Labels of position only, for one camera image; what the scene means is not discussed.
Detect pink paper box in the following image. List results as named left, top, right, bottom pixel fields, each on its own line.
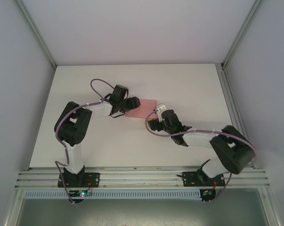
left=126, top=98, right=158, bottom=120

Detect circuit board with green light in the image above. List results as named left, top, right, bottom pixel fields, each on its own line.
left=68, top=189, right=93, bottom=198

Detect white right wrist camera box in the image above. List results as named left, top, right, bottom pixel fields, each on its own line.
left=153, top=103, right=167, bottom=120

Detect aluminium mounting rail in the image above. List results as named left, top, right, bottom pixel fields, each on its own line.
left=14, top=166, right=271, bottom=189

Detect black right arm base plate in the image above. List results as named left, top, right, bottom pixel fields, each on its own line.
left=177, top=171, right=226, bottom=188

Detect aluminium table side rail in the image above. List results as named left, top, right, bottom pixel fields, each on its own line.
left=215, top=63, right=257, bottom=169

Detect white slotted cable duct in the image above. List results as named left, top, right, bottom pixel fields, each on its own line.
left=24, top=190, right=202, bottom=200

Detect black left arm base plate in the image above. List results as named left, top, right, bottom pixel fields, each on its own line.
left=57, top=172, right=101, bottom=188

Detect aluminium frame post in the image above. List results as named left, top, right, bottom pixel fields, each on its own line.
left=15, top=0, right=57, bottom=68
left=220, top=0, right=263, bottom=70

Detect aluminium frame leg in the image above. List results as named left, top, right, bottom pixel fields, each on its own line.
left=259, top=187, right=283, bottom=226
left=3, top=188, right=25, bottom=226

